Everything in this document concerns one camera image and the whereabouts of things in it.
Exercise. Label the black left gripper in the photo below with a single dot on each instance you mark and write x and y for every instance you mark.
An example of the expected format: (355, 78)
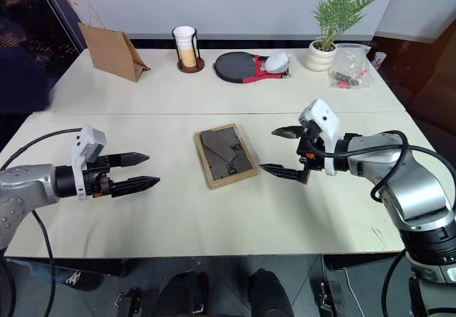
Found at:
(96, 180)

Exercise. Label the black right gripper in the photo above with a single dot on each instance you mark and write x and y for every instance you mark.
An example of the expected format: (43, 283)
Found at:
(310, 149)

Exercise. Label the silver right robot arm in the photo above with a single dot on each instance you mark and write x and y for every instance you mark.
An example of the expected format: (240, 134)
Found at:
(402, 181)

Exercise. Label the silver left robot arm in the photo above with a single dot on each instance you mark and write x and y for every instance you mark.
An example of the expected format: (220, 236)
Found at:
(25, 185)

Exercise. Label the black table tennis paddle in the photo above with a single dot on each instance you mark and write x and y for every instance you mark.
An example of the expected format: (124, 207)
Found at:
(236, 66)

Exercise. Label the clear plastic bag with parts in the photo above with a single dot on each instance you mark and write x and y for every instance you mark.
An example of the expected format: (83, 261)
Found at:
(351, 66)

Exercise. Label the black white sneaker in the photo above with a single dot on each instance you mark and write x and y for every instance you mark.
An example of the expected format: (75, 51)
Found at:
(80, 278)

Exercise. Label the brown paper bag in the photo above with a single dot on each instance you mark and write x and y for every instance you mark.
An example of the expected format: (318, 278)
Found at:
(110, 53)

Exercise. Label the small red white packet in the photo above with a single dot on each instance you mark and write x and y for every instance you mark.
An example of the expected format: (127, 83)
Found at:
(378, 60)

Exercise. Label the potted green palm plant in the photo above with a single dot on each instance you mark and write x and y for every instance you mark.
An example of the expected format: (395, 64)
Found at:
(331, 28)

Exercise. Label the paper cup stack in holder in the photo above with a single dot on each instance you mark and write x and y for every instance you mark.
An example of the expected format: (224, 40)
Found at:
(188, 50)

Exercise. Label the dark rounded left foot shape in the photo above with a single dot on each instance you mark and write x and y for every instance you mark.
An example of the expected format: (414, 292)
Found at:
(185, 293)

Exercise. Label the dark rounded foot shape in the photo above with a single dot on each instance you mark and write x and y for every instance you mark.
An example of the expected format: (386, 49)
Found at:
(185, 293)
(270, 293)

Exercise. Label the dark rounded right foot shape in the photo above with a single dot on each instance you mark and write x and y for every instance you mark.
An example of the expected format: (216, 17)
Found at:
(270, 293)

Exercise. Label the person in dark clothing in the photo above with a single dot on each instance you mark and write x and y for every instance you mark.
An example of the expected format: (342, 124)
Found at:
(21, 60)

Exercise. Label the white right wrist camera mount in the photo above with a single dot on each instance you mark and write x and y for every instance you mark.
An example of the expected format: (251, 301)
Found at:
(325, 128)

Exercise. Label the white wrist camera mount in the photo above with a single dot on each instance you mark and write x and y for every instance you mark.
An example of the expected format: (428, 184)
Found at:
(87, 147)
(325, 128)

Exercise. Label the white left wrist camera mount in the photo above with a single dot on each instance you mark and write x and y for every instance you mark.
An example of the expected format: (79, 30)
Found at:
(87, 147)

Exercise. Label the wooden framed gray panel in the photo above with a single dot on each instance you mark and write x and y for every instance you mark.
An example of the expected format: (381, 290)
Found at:
(225, 155)

